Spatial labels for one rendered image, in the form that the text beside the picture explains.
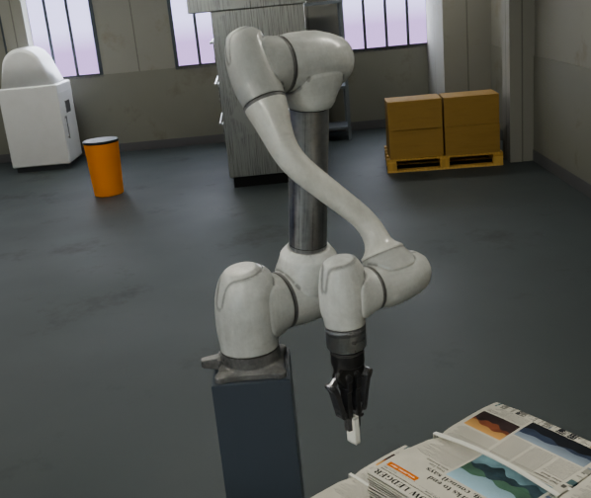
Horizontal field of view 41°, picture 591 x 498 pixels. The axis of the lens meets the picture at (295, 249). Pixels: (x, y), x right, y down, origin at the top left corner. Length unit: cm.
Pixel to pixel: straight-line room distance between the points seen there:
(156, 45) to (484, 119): 495
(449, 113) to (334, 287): 697
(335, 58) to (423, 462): 93
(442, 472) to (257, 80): 90
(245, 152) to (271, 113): 674
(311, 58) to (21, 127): 933
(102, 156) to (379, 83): 440
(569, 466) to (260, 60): 104
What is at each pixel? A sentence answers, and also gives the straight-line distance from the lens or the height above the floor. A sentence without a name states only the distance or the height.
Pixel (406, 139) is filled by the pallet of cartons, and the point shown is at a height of 35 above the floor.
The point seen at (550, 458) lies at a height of 106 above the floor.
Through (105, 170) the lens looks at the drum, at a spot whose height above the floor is 30.
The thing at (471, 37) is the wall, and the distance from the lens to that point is 1042.
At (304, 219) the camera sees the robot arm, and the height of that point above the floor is 137.
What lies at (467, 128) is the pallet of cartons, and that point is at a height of 42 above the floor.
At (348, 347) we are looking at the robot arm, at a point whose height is 119.
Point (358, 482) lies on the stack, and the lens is 193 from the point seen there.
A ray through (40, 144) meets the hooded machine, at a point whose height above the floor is 35.
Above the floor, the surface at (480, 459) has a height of 106.
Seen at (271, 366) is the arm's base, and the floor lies 102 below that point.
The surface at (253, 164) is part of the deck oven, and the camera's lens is 853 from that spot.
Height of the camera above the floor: 192
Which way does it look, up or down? 18 degrees down
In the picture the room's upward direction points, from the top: 5 degrees counter-clockwise
